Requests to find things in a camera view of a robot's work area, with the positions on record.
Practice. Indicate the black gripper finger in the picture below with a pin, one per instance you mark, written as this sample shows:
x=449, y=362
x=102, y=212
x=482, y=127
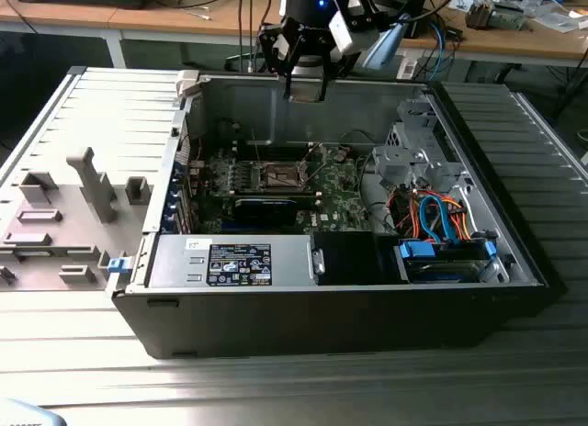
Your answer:
x=325, y=84
x=275, y=49

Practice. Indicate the small CPU plate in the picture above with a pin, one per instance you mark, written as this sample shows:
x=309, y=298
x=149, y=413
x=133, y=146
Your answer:
x=305, y=94

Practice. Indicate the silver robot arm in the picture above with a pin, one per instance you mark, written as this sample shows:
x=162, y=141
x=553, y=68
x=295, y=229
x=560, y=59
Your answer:
x=386, y=40

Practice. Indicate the CPU socket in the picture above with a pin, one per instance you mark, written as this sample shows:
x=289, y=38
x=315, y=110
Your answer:
x=280, y=176

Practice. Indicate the white power adapter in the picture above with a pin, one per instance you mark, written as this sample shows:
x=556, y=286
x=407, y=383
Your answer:
x=407, y=69

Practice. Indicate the beige case latch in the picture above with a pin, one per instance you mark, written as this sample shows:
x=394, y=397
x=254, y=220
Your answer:
x=186, y=84

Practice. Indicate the silver metal drive cage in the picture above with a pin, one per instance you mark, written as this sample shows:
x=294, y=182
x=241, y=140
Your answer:
x=395, y=162

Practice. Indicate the black RAM slots bank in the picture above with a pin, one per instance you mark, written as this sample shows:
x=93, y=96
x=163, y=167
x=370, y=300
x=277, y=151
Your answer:
x=243, y=151

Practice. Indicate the black upright box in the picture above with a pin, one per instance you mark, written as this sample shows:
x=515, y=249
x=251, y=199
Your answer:
x=419, y=26

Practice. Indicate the green motherboard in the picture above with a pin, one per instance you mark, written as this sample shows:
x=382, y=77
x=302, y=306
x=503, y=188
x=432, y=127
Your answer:
x=340, y=201

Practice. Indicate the wooden desk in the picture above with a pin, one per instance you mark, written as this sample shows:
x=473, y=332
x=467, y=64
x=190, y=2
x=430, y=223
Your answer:
x=138, y=17

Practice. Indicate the black graphics card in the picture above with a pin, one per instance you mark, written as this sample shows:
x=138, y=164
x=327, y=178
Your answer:
x=264, y=212

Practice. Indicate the white printed leaflet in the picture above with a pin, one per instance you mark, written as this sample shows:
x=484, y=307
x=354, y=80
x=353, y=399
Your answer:
x=459, y=1

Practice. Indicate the brown finned heatsink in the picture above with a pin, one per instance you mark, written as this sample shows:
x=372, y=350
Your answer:
x=480, y=15

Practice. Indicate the grey metal drive unit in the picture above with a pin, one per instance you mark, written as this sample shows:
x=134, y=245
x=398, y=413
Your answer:
x=510, y=18

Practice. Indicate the hard disk in blue carrier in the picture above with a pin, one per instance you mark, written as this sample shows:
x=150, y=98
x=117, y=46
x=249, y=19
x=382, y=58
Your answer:
x=436, y=270

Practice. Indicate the silver power supply unit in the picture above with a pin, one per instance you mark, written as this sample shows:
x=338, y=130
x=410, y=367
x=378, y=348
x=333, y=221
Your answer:
x=174, y=261

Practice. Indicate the clear plastic bag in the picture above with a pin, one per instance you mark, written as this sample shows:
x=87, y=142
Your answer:
x=558, y=22

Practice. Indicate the black open PC case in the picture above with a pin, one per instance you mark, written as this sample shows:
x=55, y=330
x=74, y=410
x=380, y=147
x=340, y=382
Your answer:
x=275, y=325

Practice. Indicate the blue plastic clip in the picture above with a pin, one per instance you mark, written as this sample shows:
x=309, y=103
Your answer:
x=118, y=265

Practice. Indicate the grey parts rack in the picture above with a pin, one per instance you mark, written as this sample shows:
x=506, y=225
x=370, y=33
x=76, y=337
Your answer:
x=69, y=242

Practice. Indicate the pale grey rounded device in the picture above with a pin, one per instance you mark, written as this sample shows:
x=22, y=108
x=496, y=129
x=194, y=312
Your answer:
x=23, y=414

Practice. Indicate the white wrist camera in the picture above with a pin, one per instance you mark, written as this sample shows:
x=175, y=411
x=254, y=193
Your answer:
x=342, y=33

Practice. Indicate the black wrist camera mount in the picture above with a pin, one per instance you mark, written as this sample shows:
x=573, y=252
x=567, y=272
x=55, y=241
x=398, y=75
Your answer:
x=363, y=17

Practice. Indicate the expansion slot bracket row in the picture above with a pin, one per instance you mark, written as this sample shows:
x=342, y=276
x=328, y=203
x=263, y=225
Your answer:
x=172, y=205

